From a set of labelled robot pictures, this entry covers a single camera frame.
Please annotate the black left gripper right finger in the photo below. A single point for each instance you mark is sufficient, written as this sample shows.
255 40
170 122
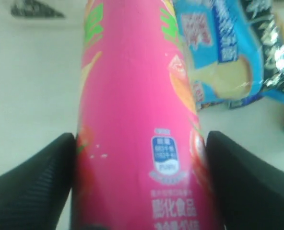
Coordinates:
249 191

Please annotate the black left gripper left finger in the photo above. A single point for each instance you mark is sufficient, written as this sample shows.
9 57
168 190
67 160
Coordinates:
33 194

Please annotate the pink Lays chips can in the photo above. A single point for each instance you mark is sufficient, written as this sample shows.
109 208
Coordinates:
140 161

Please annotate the blue instant noodle packet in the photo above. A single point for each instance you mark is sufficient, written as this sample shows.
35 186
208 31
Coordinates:
234 50

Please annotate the cream bin with triangle mark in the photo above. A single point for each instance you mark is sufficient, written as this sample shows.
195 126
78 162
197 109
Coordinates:
34 9

